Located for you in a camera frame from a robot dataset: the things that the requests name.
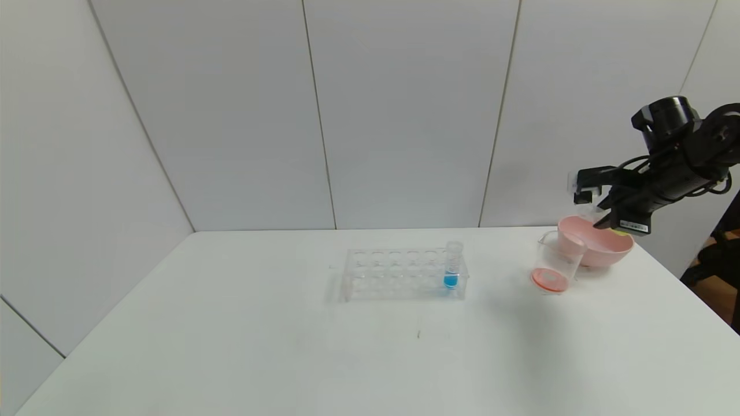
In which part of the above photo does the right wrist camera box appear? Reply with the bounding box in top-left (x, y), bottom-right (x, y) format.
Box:
top-left (568, 166), bottom-right (617, 205)

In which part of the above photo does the test tube with yellow pigment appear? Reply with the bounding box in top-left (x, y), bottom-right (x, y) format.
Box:
top-left (584, 203), bottom-right (632, 236)

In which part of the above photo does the clear acrylic test tube rack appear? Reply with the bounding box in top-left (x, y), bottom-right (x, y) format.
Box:
top-left (341, 247), bottom-right (469, 302)

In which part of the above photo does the black camera cable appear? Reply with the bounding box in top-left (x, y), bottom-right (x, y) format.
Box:
top-left (614, 155), bottom-right (657, 175)

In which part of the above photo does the test tube with blue pigment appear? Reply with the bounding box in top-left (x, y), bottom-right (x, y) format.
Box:
top-left (445, 240), bottom-right (465, 290)

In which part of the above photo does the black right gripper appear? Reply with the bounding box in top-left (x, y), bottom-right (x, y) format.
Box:
top-left (593, 184), bottom-right (674, 237)

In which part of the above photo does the pink plastic bowl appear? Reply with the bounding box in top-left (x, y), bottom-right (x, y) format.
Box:
top-left (557, 215), bottom-right (635, 268)

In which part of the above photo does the clear glass beaker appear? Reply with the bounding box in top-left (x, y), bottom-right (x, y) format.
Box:
top-left (531, 230), bottom-right (588, 295)

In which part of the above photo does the black office chair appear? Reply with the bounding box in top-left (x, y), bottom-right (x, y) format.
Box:
top-left (681, 230), bottom-right (740, 287)

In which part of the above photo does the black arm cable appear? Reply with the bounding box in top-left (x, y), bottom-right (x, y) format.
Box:
top-left (685, 170), bottom-right (735, 198)

